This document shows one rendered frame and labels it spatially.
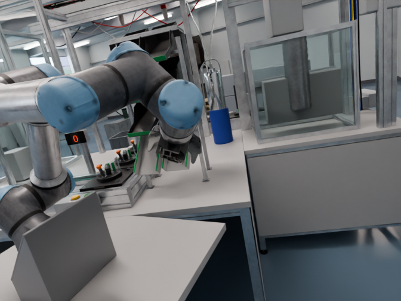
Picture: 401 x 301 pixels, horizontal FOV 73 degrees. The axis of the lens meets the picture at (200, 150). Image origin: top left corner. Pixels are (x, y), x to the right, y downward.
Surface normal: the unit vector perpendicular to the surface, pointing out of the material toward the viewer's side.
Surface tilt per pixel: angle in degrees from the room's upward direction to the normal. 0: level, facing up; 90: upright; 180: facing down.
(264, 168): 90
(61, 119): 98
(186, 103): 63
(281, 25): 90
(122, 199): 90
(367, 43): 90
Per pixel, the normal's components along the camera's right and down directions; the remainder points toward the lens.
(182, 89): 0.14, -0.24
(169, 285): -0.19, -0.94
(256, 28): -0.42, 0.32
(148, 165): -0.33, -0.44
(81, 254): 0.89, -0.05
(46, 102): -0.50, 0.47
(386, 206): -0.11, 0.30
